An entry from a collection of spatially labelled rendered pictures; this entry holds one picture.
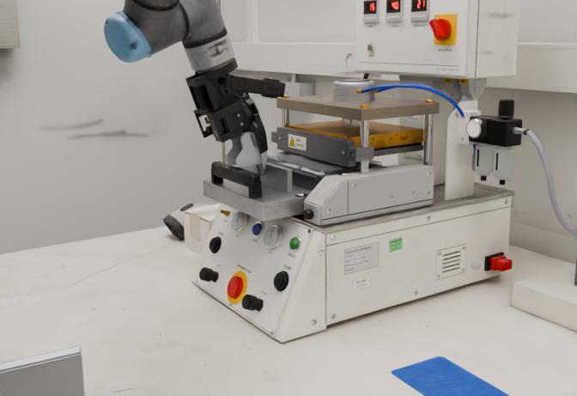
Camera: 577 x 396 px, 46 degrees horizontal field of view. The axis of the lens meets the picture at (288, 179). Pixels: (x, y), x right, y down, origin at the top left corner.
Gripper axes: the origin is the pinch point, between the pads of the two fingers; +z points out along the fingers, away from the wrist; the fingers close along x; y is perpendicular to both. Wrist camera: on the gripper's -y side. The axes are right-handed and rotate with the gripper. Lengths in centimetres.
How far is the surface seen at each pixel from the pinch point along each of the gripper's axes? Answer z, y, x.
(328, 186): 2.7, -3.1, 14.4
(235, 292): 17.8, 14.0, 1.5
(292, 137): 0.0, -10.6, -5.6
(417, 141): 6.2, -26.8, 10.3
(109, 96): 5, -19, -144
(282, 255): 11.9, 6.6, 9.4
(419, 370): 25.5, 4.0, 35.3
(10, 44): -25, 7, -131
